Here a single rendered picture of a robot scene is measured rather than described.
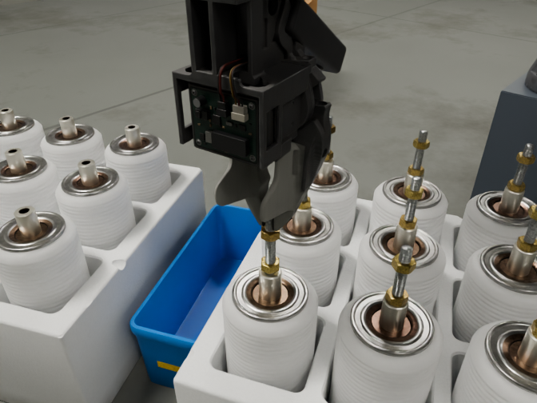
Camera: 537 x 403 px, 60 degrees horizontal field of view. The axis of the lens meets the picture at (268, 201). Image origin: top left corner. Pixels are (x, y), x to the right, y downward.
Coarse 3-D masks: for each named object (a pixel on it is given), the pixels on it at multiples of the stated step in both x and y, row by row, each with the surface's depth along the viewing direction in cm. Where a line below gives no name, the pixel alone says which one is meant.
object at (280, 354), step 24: (312, 288) 47; (312, 312) 45; (240, 336) 44; (264, 336) 43; (288, 336) 43; (312, 336) 46; (240, 360) 46; (264, 360) 45; (288, 360) 45; (312, 360) 50; (288, 384) 47
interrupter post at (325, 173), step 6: (324, 162) 62; (330, 162) 62; (324, 168) 63; (330, 168) 63; (318, 174) 64; (324, 174) 63; (330, 174) 63; (318, 180) 64; (324, 180) 64; (330, 180) 64
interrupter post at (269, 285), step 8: (264, 272) 44; (280, 272) 44; (264, 280) 44; (272, 280) 44; (280, 280) 45; (264, 288) 44; (272, 288) 44; (280, 288) 45; (264, 296) 45; (272, 296) 45
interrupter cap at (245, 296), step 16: (256, 272) 48; (288, 272) 48; (240, 288) 46; (256, 288) 47; (288, 288) 46; (304, 288) 46; (240, 304) 44; (256, 304) 45; (272, 304) 45; (288, 304) 44; (304, 304) 44; (256, 320) 43; (272, 320) 43
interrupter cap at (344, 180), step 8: (336, 168) 66; (336, 176) 65; (344, 176) 65; (312, 184) 63; (320, 184) 63; (328, 184) 63; (336, 184) 63; (344, 184) 63; (320, 192) 62; (328, 192) 62
